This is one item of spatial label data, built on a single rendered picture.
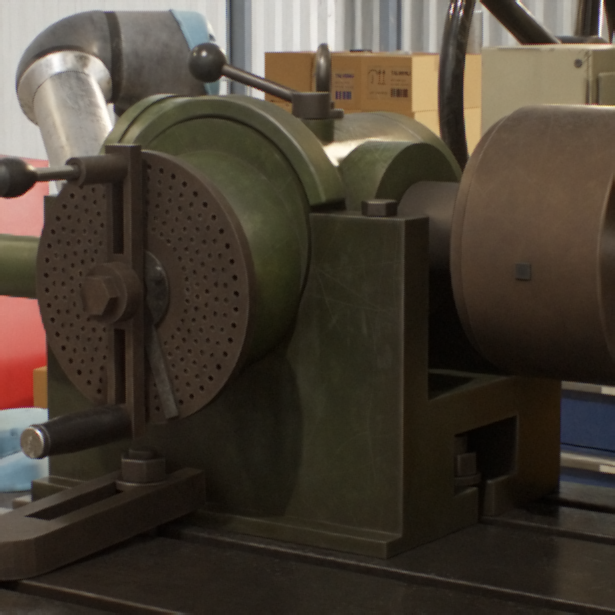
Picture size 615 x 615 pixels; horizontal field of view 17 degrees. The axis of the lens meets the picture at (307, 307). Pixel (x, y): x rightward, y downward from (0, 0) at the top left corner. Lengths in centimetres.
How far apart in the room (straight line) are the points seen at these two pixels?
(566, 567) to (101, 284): 36
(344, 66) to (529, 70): 808
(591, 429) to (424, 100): 598
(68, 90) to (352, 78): 730
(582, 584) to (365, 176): 33
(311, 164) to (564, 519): 32
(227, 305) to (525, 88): 45
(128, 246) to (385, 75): 827
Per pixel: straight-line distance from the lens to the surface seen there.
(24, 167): 131
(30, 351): 581
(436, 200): 147
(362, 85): 972
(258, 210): 142
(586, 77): 170
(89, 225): 144
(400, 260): 139
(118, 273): 138
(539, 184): 136
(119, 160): 138
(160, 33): 260
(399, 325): 139
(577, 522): 152
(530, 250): 136
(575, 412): 376
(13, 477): 218
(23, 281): 151
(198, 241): 138
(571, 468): 378
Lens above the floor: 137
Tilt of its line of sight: 8 degrees down
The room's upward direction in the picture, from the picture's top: straight up
